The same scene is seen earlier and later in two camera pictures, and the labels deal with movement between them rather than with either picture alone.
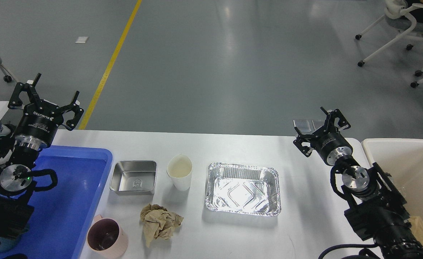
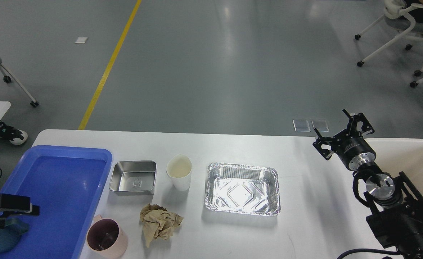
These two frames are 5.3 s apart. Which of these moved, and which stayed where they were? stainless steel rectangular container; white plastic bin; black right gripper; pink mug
Moved: black right gripper
Stayed: white plastic bin; stainless steel rectangular container; pink mug
